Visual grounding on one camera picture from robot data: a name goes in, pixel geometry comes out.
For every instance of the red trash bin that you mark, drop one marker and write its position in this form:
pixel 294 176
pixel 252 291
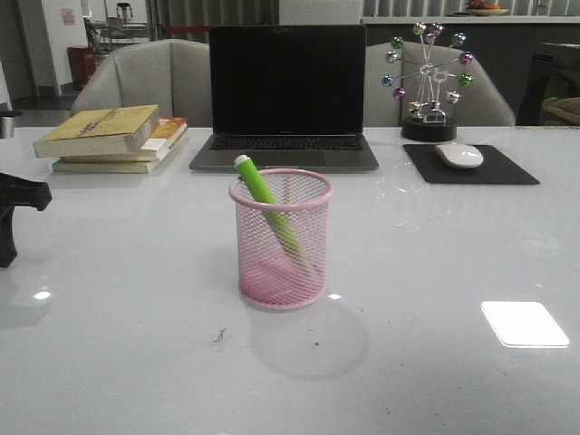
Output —
pixel 82 65

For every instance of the pale bottom book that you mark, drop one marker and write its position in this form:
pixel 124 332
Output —
pixel 143 161

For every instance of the fruit bowl on counter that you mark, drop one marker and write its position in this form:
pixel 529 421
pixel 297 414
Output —
pixel 485 8

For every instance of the ferris wheel desk ornament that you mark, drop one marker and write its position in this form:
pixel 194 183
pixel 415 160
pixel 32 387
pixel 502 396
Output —
pixel 425 83

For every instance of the pink mesh pen holder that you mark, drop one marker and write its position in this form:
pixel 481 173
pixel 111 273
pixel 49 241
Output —
pixel 282 246

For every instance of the white computer mouse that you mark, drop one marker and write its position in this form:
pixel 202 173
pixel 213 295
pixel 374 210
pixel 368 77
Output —
pixel 459 156

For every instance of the orange white middle book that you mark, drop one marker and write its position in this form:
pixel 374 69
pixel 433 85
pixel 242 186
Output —
pixel 169 132

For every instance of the grey left armchair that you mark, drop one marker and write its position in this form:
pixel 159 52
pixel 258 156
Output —
pixel 172 73

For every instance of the yellow top book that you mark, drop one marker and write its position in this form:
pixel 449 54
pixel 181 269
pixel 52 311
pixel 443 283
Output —
pixel 98 132

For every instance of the grey open laptop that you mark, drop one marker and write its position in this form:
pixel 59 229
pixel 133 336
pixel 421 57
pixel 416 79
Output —
pixel 288 96

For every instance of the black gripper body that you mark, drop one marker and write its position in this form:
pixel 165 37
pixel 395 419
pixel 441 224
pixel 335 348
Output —
pixel 18 192

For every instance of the black mouse pad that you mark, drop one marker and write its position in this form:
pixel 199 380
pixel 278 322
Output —
pixel 496 168

